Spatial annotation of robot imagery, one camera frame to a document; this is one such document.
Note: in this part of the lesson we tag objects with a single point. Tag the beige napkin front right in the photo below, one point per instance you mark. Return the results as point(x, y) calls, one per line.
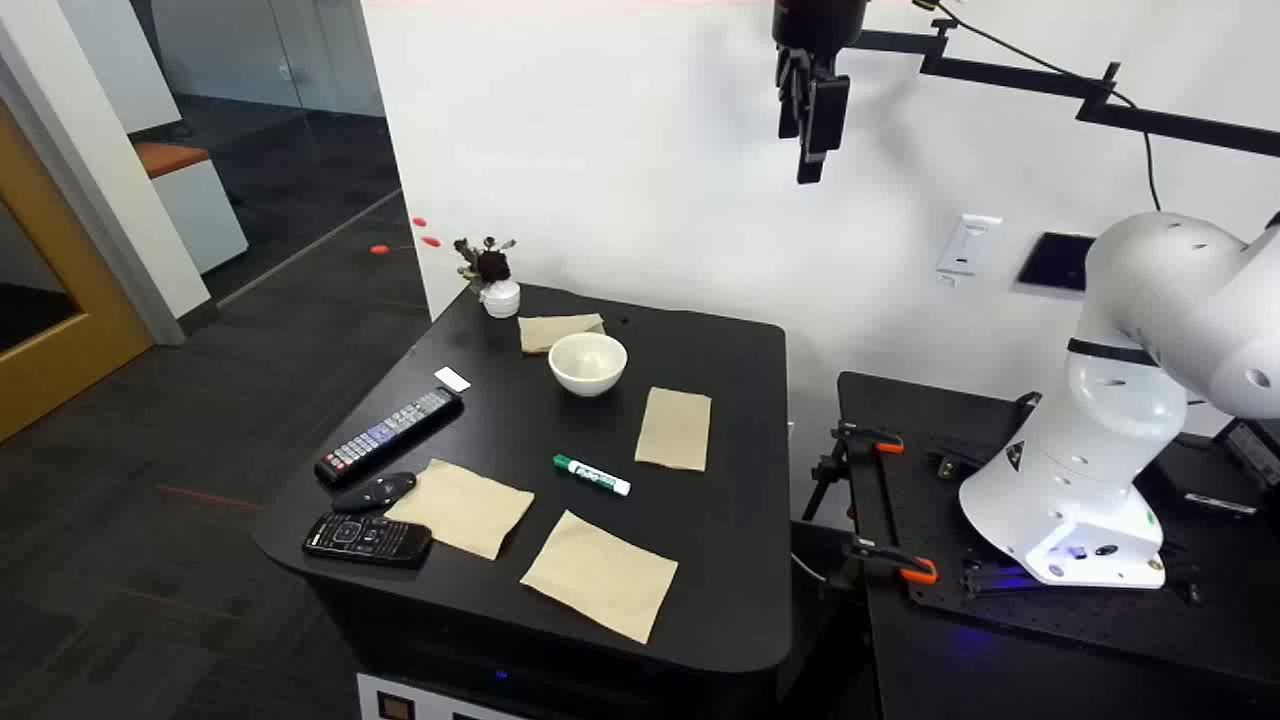
point(602, 577)

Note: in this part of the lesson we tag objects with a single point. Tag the folded beige napkin behind bowl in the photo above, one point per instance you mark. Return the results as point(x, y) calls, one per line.
point(537, 335)

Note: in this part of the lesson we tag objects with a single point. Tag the black clamp with orange handle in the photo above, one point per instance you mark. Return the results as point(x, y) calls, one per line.
point(855, 446)

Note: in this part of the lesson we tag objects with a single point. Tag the black calculator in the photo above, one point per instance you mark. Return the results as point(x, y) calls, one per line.
point(371, 540)

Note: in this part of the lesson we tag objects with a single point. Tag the long black remote control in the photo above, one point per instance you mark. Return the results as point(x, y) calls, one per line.
point(371, 446)

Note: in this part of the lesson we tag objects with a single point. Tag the white ceramic bowl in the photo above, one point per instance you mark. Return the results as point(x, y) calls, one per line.
point(589, 360)

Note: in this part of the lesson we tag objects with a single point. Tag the green white marker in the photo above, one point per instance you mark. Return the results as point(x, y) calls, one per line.
point(589, 473)

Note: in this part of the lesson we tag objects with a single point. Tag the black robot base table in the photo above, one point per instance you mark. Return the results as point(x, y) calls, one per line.
point(993, 647)

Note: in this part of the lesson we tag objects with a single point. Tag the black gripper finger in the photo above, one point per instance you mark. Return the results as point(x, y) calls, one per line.
point(820, 122)
point(790, 88)

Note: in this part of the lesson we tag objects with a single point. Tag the black table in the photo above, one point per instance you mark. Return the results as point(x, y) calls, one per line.
point(470, 631)

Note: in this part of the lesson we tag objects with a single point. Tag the small white eraser block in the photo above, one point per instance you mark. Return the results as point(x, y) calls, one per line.
point(452, 380)

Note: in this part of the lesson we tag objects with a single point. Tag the small white vase with plant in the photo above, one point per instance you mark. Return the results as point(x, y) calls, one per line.
point(491, 274)

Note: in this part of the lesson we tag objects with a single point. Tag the beige napkin right of bowl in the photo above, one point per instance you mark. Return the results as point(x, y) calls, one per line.
point(672, 429)

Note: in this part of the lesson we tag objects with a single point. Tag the white wall outlet plate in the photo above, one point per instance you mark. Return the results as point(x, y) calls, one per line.
point(965, 244)

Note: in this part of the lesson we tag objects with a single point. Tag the beige napkin front left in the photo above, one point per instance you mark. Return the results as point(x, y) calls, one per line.
point(460, 509)

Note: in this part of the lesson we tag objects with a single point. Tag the black wall panel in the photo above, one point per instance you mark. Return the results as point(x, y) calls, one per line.
point(1056, 262)

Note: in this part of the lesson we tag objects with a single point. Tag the small black remote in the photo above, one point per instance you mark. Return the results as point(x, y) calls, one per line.
point(374, 492)

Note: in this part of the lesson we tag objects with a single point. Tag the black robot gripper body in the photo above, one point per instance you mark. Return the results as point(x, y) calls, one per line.
point(815, 30)

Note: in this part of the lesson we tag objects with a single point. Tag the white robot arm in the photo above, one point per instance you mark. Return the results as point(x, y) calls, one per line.
point(1172, 309)

